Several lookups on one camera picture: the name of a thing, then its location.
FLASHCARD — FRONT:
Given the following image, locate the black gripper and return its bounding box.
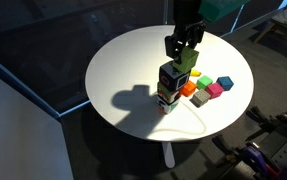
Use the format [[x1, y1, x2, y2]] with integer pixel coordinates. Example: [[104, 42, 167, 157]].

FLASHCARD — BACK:
[[165, 0, 205, 61]]

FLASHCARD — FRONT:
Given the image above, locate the lime green block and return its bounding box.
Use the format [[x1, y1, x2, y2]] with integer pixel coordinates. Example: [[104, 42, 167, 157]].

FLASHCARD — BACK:
[[173, 47, 199, 73]]

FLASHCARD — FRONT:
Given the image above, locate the teal green block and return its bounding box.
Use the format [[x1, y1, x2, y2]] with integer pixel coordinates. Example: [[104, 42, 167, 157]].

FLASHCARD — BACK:
[[197, 76, 213, 90]]

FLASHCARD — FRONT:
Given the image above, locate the small orange block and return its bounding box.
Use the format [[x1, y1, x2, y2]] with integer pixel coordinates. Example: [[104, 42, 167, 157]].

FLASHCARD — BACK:
[[180, 81, 197, 97]]

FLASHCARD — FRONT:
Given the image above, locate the magenta block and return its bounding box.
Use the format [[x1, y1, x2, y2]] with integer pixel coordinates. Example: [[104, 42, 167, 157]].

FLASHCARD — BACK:
[[205, 83, 224, 99]]

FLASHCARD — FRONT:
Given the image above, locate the grey block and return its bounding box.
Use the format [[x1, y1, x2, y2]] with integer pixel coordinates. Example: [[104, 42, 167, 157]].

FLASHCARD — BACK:
[[191, 89, 210, 107]]

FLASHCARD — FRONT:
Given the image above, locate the white bottom picture block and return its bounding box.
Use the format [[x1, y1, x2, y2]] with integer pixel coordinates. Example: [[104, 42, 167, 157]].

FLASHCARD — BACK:
[[156, 95, 179, 114]]

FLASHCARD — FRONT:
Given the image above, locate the yellow banana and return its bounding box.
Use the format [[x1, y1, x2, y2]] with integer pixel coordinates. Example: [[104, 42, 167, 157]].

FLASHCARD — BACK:
[[190, 69, 202, 77]]

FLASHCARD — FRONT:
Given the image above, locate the round white table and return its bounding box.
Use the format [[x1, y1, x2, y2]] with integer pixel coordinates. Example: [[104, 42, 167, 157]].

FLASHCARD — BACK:
[[84, 24, 255, 169]]

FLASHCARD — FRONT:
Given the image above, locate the wooden chair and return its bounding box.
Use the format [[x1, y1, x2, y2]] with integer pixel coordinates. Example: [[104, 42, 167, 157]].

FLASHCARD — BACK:
[[252, 4, 287, 58]]

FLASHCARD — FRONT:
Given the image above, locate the purple clamp tool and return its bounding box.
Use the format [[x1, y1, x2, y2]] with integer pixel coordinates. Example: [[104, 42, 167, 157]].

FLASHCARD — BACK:
[[241, 143, 282, 177]]

